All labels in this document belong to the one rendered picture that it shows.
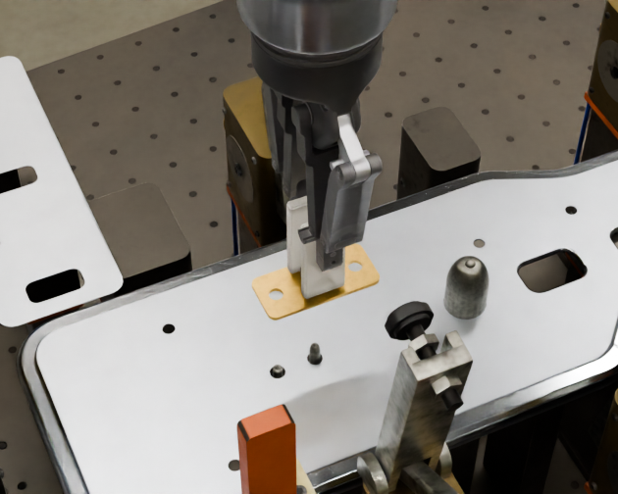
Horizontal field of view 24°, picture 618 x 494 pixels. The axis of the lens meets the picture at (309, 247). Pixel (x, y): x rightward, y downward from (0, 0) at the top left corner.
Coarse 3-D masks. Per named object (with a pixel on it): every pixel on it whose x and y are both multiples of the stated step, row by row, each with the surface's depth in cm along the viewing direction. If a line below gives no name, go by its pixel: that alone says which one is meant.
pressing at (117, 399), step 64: (448, 192) 116; (512, 192) 116; (576, 192) 116; (256, 256) 112; (384, 256) 112; (448, 256) 112; (512, 256) 112; (576, 256) 112; (64, 320) 108; (128, 320) 108; (192, 320) 108; (256, 320) 108; (320, 320) 108; (384, 320) 108; (448, 320) 108; (512, 320) 108; (576, 320) 108; (64, 384) 104; (128, 384) 104; (192, 384) 104; (256, 384) 104; (320, 384) 104; (384, 384) 104; (512, 384) 104; (576, 384) 104; (64, 448) 101; (128, 448) 101; (192, 448) 101; (320, 448) 101; (448, 448) 102
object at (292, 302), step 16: (352, 256) 100; (272, 272) 99; (288, 272) 99; (352, 272) 99; (368, 272) 99; (256, 288) 98; (272, 288) 98; (288, 288) 98; (336, 288) 98; (352, 288) 98; (272, 304) 97; (288, 304) 97; (304, 304) 97; (320, 304) 97
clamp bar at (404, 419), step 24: (408, 312) 81; (432, 312) 82; (408, 336) 82; (432, 336) 81; (456, 336) 80; (408, 360) 80; (432, 360) 80; (456, 360) 80; (408, 384) 80; (432, 384) 80; (456, 384) 80; (408, 408) 82; (432, 408) 83; (456, 408) 80; (384, 432) 88; (408, 432) 85; (432, 432) 87; (384, 456) 90; (408, 456) 88; (432, 456) 90
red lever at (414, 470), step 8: (416, 464) 91; (424, 464) 91; (400, 472) 91; (408, 472) 90; (416, 472) 90; (424, 472) 90; (432, 472) 90; (408, 480) 90; (416, 480) 89; (424, 480) 89; (432, 480) 89; (440, 480) 88; (416, 488) 89; (424, 488) 88; (432, 488) 88; (440, 488) 88; (448, 488) 87
